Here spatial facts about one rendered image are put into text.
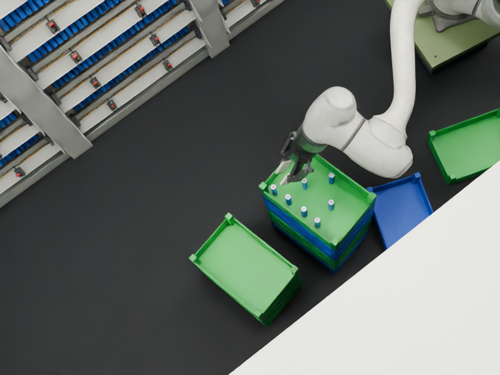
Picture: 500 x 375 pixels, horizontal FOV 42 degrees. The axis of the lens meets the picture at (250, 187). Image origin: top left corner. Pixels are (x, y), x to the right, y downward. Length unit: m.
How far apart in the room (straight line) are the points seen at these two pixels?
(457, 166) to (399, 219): 0.30
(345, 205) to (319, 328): 1.49
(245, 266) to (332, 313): 1.62
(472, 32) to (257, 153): 0.91
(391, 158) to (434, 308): 1.08
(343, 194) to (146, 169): 0.90
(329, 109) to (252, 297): 0.81
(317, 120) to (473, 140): 1.09
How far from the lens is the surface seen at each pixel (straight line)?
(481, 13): 2.41
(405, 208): 2.50
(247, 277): 2.20
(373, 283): 0.60
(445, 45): 2.52
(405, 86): 1.72
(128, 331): 2.51
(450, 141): 2.61
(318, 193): 2.08
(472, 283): 0.61
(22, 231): 2.74
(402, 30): 1.74
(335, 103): 1.61
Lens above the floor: 2.39
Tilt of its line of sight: 71 degrees down
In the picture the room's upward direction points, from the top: 21 degrees counter-clockwise
